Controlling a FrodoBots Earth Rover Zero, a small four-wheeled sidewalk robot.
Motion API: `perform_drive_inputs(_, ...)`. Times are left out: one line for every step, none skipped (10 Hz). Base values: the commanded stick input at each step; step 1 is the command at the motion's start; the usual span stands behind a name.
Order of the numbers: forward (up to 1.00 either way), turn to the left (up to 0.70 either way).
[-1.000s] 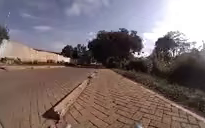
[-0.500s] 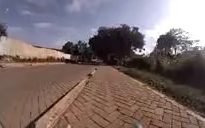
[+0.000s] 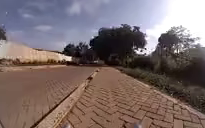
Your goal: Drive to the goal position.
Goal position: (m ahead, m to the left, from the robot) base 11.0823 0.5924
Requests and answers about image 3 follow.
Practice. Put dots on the large dark tree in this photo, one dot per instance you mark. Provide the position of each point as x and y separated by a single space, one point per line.
116 41

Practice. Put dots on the cluster of dark trees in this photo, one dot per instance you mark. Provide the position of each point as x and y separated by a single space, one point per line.
76 51

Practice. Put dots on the red brick path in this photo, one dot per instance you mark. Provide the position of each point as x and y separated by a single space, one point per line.
123 100

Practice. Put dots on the pale concrete kerb strip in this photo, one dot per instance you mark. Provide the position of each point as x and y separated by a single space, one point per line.
61 111

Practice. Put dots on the robot's own part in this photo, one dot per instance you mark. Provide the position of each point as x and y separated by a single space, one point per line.
66 126
138 125

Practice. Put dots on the thin-crowned tree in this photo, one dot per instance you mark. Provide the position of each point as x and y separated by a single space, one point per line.
175 40

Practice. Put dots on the dark bushes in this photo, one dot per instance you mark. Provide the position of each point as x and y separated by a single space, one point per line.
196 66

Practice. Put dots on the pale wall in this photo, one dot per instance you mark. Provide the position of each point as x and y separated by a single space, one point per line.
23 53

